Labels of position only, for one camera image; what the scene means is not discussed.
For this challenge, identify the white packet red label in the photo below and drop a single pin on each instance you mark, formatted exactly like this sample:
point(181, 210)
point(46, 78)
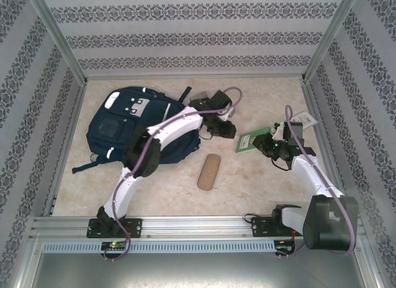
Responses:
point(307, 118)

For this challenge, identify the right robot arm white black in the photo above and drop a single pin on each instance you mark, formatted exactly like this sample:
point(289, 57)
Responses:
point(328, 226)

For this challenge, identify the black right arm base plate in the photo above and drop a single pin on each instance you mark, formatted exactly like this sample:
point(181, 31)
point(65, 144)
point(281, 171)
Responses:
point(256, 227)

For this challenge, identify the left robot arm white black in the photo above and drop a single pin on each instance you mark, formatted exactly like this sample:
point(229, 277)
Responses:
point(173, 125)

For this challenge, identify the aluminium frame post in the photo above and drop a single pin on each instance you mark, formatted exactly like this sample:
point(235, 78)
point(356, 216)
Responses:
point(56, 31)
point(331, 31)

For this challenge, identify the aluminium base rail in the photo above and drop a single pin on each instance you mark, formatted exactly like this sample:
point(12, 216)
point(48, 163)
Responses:
point(191, 226)

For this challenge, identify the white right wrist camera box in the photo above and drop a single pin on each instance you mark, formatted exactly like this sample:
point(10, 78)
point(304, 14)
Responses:
point(279, 130)

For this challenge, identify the beige pencil case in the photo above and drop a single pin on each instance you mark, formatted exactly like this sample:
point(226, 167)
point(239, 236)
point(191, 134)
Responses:
point(208, 171)

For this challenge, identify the aluminium table edge rail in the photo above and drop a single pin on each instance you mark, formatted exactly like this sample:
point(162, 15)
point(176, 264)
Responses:
point(66, 139)
point(191, 75)
point(324, 142)

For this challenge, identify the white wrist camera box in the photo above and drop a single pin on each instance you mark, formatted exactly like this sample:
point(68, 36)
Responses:
point(279, 130)
point(227, 113)

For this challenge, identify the green notebook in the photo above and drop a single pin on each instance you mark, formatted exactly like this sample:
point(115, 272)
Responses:
point(246, 142)

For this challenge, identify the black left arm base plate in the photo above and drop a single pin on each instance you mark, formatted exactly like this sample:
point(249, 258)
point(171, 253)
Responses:
point(134, 227)

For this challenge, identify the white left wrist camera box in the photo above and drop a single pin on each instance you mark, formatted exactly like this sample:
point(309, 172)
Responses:
point(227, 113)

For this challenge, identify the navy blue backpack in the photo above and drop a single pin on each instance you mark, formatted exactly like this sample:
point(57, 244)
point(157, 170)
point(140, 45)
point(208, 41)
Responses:
point(114, 124)

